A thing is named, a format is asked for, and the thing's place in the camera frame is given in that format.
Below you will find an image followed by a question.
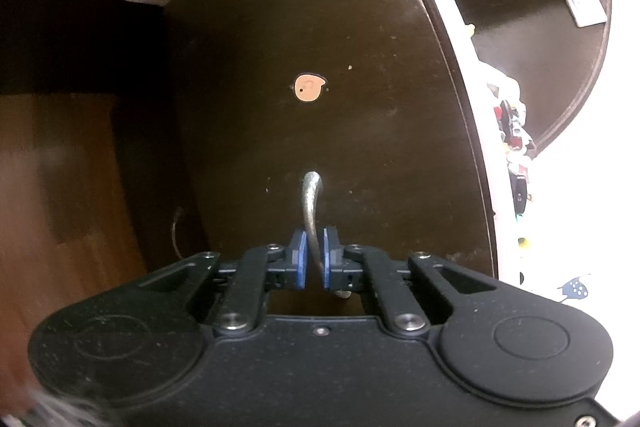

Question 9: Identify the plain dark drawer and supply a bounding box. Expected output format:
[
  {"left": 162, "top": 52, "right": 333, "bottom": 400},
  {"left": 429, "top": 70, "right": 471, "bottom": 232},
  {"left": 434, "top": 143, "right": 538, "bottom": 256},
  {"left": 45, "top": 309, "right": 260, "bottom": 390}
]
[{"left": 110, "top": 2, "right": 211, "bottom": 268}]

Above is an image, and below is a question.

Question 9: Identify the dark wooden headboard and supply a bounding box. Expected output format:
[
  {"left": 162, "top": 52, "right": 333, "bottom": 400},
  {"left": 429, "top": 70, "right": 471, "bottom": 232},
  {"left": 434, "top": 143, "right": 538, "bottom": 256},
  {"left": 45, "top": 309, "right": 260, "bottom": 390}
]
[{"left": 435, "top": 0, "right": 613, "bottom": 158}]

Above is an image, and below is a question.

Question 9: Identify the pile of small toys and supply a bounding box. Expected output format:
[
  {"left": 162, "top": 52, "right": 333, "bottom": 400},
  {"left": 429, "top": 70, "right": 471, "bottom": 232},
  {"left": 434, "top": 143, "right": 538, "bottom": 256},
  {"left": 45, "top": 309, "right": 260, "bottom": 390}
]
[{"left": 487, "top": 67, "right": 538, "bottom": 253}]

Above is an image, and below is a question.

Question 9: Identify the white wall switch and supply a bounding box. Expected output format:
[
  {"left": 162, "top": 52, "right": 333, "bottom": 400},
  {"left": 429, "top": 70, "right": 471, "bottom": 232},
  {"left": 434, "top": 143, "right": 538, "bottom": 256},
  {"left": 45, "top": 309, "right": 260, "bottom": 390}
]
[{"left": 561, "top": 0, "right": 607, "bottom": 28}]

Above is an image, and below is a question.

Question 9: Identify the deer print wardrobe cover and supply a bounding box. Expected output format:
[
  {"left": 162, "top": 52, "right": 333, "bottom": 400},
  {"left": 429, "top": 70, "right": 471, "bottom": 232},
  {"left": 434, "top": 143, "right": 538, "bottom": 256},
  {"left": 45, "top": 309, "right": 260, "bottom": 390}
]
[{"left": 515, "top": 207, "right": 611, "bottom": 308}]

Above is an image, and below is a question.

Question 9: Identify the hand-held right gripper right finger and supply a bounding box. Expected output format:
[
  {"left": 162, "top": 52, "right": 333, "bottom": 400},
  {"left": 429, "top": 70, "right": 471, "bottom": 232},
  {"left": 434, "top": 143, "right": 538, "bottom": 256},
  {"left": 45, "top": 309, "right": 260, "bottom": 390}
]
[{"left": 322, "top": 227, "right": 516, "bottom": 336}]

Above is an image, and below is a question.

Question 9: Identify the metal drawer handle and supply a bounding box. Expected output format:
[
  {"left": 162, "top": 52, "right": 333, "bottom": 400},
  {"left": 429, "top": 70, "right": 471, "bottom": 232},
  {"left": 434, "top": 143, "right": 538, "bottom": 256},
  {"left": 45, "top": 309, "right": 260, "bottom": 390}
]
[
  {"left": 170, "top": 207, "right": 188, "bottom": 260},
  {"left": 300, "top": 171, "right": 351, "bottom": 298}
]

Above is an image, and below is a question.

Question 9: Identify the dark drawer with sticker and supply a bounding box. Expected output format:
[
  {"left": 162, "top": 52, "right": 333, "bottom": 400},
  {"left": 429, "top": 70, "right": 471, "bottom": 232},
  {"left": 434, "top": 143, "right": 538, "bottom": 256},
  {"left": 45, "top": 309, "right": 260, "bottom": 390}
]
[{"left": 162, "top": 0, "right": 501, "bottom": 318}]

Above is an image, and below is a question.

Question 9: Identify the round tan sticker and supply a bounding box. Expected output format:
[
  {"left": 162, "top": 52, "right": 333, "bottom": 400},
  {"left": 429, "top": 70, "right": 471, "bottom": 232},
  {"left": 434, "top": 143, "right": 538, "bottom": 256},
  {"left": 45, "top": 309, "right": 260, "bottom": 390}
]
[{"left": 294, "top": 74, "right": 328, "bottom": 102}]

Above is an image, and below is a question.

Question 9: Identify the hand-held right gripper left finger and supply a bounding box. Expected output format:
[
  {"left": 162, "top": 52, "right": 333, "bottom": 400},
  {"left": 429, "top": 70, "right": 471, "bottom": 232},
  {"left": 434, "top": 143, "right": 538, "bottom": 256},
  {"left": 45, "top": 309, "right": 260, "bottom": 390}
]
[{"left": 115, "top": 229, "right": 308, "bottom": 336}]

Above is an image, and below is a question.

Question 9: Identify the dark wooden nightstand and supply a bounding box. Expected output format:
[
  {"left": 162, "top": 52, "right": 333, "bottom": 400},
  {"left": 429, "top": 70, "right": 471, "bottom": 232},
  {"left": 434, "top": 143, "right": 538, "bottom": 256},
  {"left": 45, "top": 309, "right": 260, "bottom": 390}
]
[{"left": 110, "top": 0, "right": 501, "bottom": 318}]

